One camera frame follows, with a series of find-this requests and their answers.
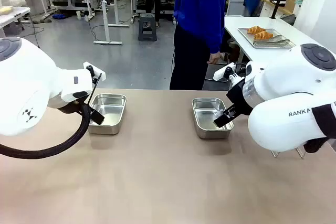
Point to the golden croissant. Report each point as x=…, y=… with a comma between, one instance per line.
x=256, y=29
x=263, y=35

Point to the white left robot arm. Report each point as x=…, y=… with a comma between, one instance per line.
x=29, y=87

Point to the metal baking tray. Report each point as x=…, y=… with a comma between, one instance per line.
x=262, y=41

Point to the person in blue hoodie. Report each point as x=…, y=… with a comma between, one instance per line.
x=197, y=24

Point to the white table with bread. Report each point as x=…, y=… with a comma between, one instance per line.
x=13, y=15

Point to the white side table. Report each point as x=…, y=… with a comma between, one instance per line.
x=236, y=24

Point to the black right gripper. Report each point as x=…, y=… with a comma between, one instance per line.
x=240, y=98

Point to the person's left forearm blue sleeve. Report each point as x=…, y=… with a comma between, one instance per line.
x=218, y=35

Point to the steel rectangular food container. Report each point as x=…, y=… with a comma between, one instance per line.
x=110, y=113
x=207, y=113

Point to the person's left hand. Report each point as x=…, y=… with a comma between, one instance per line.
x=214, y=58

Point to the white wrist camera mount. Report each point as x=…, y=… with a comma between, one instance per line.
x=96, y=71
x=223, y=72

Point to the steel tongs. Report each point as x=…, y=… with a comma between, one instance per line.
x=273, y=41

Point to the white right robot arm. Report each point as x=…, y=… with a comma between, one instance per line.
x=288, y=87

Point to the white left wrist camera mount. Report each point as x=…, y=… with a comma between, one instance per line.
x=96, y=71

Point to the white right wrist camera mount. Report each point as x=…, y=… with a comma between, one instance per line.
x=223, y=72

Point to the grey plastic step stool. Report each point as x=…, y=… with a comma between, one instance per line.
x=147, y=27

